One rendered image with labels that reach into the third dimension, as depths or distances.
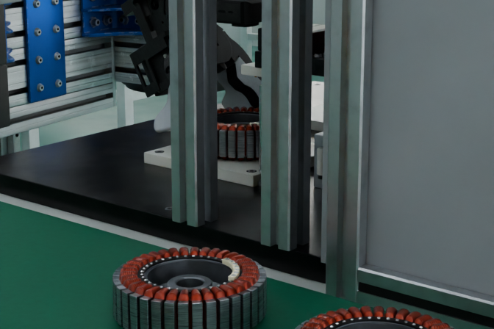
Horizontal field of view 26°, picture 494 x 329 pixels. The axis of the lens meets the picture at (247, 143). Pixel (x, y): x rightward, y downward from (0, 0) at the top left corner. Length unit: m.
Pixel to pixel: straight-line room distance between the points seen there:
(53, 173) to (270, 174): 0.32
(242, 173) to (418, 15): 0.35
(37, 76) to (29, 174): 0.62
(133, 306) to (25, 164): 0.43
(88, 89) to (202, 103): 0.94
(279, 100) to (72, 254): 0.23
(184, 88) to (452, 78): 0.26
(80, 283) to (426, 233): 0.28
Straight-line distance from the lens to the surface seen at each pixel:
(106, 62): 1.87
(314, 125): 1.29
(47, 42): 1.74
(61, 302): 0.84
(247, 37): 6.37
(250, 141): 1.09
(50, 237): 0.98
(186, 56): 0.90
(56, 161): 1.17
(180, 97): 0.92
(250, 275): 0.77
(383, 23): 0.78
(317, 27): 1.07
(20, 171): 1.13
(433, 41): 0.76
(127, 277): 0.77
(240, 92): 1.20
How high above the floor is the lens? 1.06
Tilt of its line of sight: 14 degrees down
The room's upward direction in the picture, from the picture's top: straight up
